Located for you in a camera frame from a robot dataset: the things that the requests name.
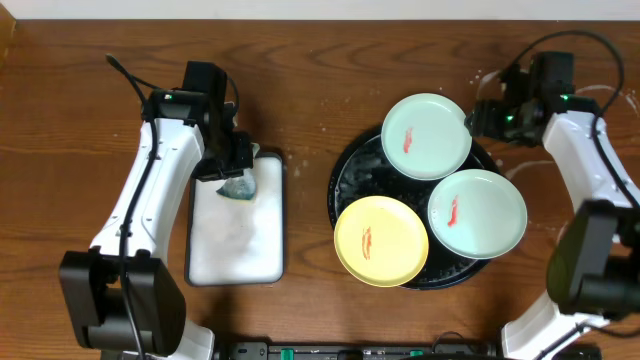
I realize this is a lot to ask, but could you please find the green yellow sponge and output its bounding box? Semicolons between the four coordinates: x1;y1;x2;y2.
216;167;257;201

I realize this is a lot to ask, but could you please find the light green plate top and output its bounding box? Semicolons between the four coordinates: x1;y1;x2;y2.
380;93;472;181

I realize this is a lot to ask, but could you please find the light green plate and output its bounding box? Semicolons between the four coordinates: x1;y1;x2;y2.
380;93;472;181
427;169;528;260

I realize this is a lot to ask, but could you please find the yellow plate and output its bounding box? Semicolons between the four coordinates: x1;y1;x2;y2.
334;196;429;288

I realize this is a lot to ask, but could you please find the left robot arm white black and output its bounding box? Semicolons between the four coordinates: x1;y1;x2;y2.
59;89;253;359

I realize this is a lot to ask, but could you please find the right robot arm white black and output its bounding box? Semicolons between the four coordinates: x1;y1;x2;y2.
465;95;639;359

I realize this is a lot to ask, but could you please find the rectangular soapy water tray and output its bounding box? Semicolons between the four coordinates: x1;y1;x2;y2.
185;153;285;287

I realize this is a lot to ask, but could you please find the round black tray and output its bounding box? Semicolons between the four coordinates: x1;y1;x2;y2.
327;126;489;291

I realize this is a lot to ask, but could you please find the black base rail bottom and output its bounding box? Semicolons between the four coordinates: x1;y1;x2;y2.
212;335;501;360

